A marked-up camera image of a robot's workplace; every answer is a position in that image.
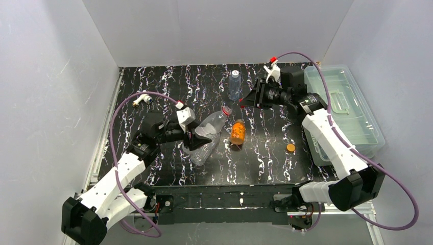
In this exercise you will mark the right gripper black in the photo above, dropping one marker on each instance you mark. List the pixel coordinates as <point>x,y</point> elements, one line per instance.
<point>261,94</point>

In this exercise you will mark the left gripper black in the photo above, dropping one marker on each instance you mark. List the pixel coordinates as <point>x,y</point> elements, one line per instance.
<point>189,137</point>

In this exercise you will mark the clear blue-tinted bottle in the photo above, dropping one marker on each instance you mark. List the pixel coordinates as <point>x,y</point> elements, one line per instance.
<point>234,87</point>

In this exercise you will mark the red label water bottle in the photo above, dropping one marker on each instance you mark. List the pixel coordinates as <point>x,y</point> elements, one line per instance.
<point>214,123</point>

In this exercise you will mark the clear plastic bottle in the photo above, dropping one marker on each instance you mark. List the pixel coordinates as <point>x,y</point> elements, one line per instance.
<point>199,156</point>

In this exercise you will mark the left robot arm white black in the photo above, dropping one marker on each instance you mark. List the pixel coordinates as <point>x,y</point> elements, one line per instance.
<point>87,219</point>

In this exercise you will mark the orange juice bottle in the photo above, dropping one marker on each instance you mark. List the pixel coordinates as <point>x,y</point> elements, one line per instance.
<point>238,132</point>

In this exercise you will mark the orange bottle cap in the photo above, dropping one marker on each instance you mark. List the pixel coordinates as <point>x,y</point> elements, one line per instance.
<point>291,147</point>

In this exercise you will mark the white pipe fitting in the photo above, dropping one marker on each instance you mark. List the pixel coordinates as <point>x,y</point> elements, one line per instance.
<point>142,98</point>

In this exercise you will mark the clear plastic storage box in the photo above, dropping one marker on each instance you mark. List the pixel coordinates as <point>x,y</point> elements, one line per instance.
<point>349,109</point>

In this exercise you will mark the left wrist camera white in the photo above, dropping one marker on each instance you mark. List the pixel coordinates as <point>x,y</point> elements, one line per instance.
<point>185,117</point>

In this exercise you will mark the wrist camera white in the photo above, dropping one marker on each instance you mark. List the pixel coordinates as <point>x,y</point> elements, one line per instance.
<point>273,71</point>
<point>185,117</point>

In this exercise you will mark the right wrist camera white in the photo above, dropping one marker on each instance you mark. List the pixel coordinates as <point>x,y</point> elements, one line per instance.
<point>273,71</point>

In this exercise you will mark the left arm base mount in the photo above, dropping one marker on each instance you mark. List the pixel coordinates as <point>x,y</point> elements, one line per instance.
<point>153,207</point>

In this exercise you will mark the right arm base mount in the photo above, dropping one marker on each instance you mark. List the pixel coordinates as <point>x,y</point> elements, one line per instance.
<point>302,217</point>

